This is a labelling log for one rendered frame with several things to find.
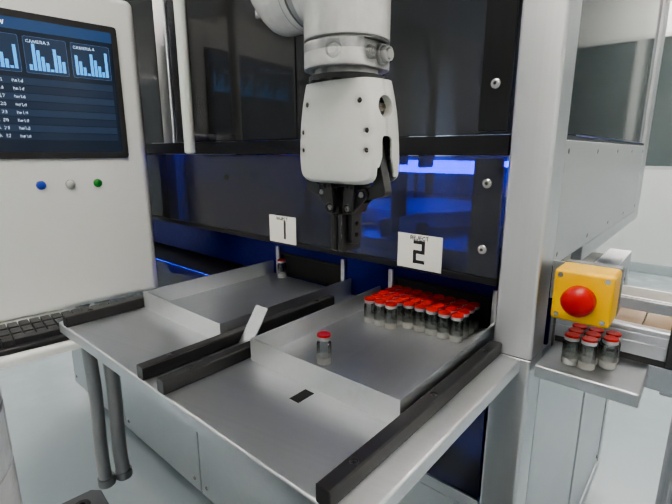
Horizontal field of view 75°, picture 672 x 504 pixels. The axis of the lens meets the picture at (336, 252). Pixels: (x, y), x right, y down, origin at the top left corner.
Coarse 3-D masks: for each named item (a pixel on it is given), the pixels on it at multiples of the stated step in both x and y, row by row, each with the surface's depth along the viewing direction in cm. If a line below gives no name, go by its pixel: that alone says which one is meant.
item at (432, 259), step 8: (400, 232) 76; (400, 240) 76; (408, 240) 75; (424, 240) 73; (432, 240) 72; (440, 240) 71; (400, 248) 76; (408, 248) 75; (416, 248) 74; (432, 248) 72; (440, 248) 71; (400, 256) 76; (408, 256) 75; (416, 256) 74; (424, 256) 73; (432, 256) 72; (440, 256) 71; (400, 264) 77; (408, 264) 76; (416, 264) 75; (424, 264) 74; (432, 264) 73; (440, 264) 72; (440, 272) 72
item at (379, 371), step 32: (320, 320) 77; (352, 320) 81; (256, 352) 65; (288, 352) 60; (352, 352) 68; (384, 352) 68; (416, 352) 68; (448, 352) 68; (320, 384) 57; (352, 384) 53; (384, 384) 58; (416, 384) 52; (384, 416) 51
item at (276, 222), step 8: (272, 216) 97; (280, 216) 95; (272, 224) 97; (280, 224) 96; (288, 224) 94; (272, 232) 98; (280, 232) 96; (288, 232) 94; (272, 240) 98; (280, 240) 96; (288, 240) 95
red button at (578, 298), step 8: (568, 288) 58; (576, 288) 56; (584, 288) 56; (568, 296) 57; (576, 296) 56; (584, 296) 55; (592, 296) 55; (568, 304) 57; (576, 304) 56; (584, 304) 55; (592, 304) 55; (568, 312) 57; (576, 312) 56; (584, 312) 56
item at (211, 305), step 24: (264, 264) 110; (168, 288) 91; (192, 288) 95; (216, 288) 100; (240, 288) 100; (264, 288) 100; (288, 288) 100; (312, 288) 100; (336, 288) 92; (168, 312) 81; (192, 312) 76; (216, 312) 85; (240, 312) 85
